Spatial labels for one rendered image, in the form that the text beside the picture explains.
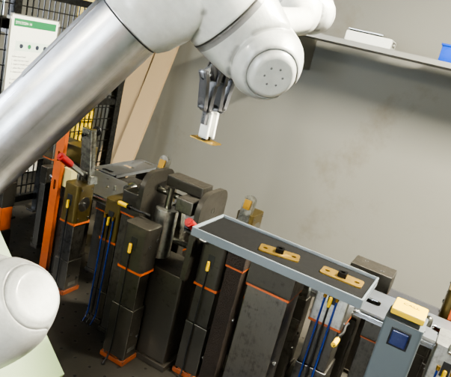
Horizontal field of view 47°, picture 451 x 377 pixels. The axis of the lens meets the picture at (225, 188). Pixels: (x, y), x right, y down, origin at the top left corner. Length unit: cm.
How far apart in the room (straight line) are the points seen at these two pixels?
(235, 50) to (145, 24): 12
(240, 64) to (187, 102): 387
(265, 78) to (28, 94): 32
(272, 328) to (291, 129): 312
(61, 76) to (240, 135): 363
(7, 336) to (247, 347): 49
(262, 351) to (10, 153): 64
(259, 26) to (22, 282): 53
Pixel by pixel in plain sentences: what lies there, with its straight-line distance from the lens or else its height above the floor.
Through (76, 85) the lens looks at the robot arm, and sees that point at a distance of 73.
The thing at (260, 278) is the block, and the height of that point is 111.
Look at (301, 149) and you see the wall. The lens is 410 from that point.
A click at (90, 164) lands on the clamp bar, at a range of 156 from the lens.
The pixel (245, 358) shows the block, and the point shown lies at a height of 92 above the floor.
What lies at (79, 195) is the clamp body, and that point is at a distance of 155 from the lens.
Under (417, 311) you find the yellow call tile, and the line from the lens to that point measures 104.
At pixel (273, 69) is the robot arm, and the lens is 69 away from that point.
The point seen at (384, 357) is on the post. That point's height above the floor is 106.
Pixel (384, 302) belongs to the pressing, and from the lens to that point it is 144.
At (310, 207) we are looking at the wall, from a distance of 413.
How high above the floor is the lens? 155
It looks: 16 degrees down
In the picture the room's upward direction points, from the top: 14 degrees clockwise
